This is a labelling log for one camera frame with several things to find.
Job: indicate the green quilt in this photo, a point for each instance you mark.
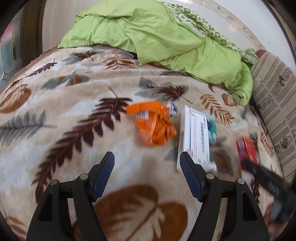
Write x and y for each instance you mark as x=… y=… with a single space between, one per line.
x=168 y=34

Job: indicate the teal small packet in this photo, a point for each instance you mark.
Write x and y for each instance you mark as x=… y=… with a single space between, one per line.
x=212 y=132

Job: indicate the leaf pattern blanket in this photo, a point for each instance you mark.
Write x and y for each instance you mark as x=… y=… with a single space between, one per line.
x=61 y=114

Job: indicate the white medicine box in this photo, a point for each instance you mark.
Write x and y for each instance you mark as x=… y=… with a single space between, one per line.
x=194 y=139

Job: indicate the red cigarette pack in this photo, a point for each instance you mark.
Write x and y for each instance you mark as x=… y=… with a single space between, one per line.
x=246 y=149

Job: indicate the orange snack wrapper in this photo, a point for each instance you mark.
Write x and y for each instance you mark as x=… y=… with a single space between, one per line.
x=152 y=119

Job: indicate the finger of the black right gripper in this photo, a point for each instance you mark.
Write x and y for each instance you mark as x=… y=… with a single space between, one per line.
x=269 y=180

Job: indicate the striped floral cushion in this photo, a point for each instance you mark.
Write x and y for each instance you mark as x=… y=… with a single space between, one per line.
x=274 y=95

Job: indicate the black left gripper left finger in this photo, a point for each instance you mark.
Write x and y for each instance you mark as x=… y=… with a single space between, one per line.
x=51 y=219

